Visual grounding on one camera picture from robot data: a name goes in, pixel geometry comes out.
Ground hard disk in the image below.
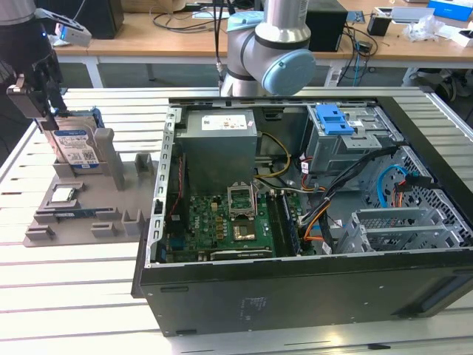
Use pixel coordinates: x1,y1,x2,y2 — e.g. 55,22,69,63
38,106,103,172

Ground blue wire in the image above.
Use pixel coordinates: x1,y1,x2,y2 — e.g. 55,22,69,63
375,163,418,211

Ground grey metal disk bay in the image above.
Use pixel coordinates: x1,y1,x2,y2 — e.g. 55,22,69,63
336,206,465,255

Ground large black computer box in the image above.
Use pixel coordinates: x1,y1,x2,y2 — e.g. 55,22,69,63
69,0,125,40

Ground long wooden desk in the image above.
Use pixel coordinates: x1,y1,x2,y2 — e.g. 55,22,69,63
51,10,473,89

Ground silver CPU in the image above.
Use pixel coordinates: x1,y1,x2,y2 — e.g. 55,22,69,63
50,187,78,204

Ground grey plastic parts rack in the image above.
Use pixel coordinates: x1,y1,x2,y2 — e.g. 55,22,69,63
22,127,160,248

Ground black case fan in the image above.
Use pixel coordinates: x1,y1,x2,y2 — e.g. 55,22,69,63
165,149,190,241

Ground grey power supply unit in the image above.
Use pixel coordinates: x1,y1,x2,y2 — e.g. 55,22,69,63
174,109,259,193

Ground green motherboard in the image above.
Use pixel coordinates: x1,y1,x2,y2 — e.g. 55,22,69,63
162,190,319,262

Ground CPU socket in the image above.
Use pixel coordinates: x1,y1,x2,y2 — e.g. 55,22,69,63
231,220,258,242

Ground black expansion slot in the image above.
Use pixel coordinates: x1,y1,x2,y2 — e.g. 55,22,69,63
208,247,276,262

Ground small black computer box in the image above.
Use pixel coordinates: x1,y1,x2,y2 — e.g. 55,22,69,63
305,9,349,53

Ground black RAM slot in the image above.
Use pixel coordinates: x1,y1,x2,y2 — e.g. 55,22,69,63
265,191,286,259

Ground blue plastic drive latch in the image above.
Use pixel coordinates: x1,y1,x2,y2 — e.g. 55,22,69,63
316,104,355,137

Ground installed RAM stick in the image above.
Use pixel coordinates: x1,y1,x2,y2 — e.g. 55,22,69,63
281,191,301,257

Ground grey metal drive cage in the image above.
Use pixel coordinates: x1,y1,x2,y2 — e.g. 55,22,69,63
305,104,406,175

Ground black open container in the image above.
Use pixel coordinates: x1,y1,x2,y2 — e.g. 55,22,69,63
367,14,392,37

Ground black open PC case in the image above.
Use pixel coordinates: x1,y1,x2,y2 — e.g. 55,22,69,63
131,95,473,338

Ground flat silver box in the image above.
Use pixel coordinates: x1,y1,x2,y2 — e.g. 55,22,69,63
390,6,435,24

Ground clear plastic bags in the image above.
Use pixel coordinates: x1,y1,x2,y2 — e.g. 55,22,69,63
401,14,449,44

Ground blue cardboard box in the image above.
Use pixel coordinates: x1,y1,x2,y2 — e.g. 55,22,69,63
427,0,473,19

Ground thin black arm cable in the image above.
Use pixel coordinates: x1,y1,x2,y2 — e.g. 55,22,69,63
213,0,232,92

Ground red black twisted wire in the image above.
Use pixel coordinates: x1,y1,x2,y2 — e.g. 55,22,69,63
168,153,187,223

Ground metal socket cover frame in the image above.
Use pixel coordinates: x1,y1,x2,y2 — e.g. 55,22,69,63
226,183,256,220

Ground yellow wire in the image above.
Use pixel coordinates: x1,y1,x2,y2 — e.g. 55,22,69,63
256,131,293,180

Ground black cable bundle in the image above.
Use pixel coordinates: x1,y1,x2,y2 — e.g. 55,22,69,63
297,146,402,226

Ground orange red power wire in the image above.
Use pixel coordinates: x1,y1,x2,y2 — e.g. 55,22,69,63
392,180,412,209

